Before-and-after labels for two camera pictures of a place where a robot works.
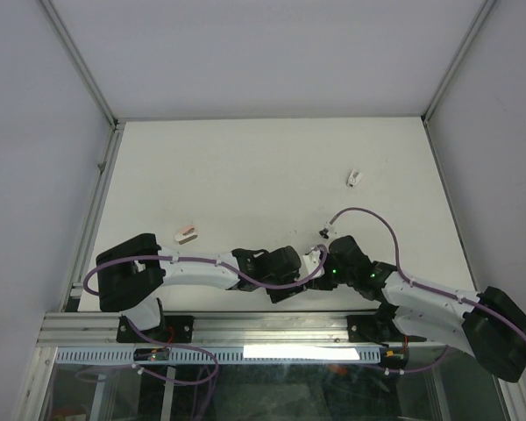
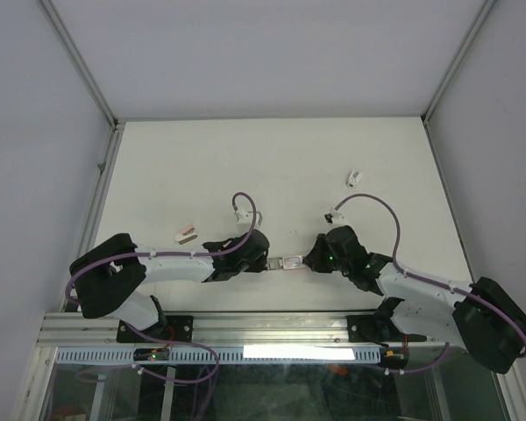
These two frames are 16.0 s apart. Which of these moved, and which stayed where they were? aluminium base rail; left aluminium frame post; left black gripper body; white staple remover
Moved: left black gripper body
Stayed: left aluminium frame post; white staple remover; aluminium base rail
